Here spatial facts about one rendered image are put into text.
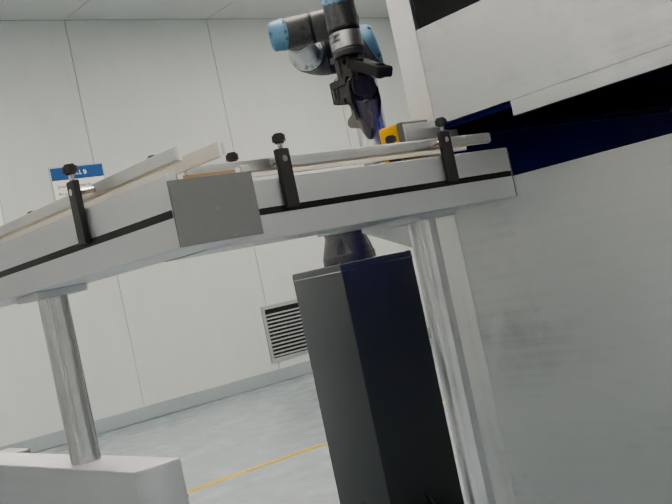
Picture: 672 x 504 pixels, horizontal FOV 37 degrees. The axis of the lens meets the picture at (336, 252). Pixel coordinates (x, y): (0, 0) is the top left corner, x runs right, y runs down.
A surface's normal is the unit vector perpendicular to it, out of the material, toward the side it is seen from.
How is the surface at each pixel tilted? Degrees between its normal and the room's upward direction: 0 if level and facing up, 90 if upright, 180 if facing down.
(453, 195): 90
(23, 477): 90
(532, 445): 90
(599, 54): 90
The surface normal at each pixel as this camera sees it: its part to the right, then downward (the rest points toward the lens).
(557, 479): -0.76, 0.15
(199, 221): 0.61, -0.14
